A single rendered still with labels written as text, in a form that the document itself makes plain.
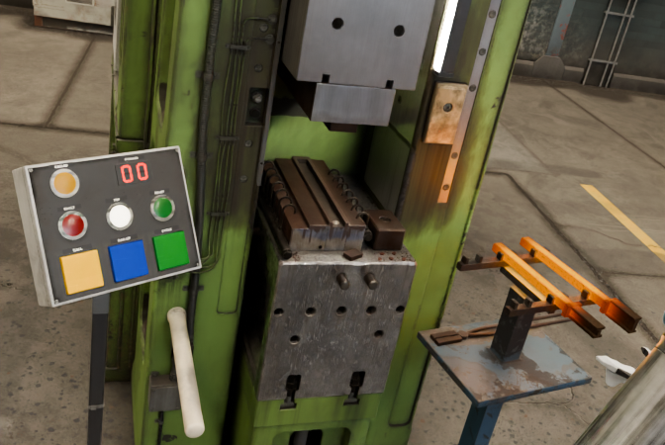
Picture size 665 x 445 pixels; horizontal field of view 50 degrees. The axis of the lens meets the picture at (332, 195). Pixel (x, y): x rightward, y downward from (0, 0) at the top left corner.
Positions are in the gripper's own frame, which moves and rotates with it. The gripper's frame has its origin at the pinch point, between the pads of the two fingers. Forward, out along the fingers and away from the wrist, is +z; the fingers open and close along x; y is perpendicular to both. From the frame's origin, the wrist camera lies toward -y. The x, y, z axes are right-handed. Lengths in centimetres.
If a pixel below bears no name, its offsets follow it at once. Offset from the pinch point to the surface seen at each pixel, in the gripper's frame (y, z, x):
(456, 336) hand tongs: 25.1, 40.4, -10.9
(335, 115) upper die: -35, 56, -54
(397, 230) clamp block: -4, 53, -31
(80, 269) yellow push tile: -8, 40, -113
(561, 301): -0.7, 18.7, -1.4
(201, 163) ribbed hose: -16, 72, -80
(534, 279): -0.5, 28.9, -1.4
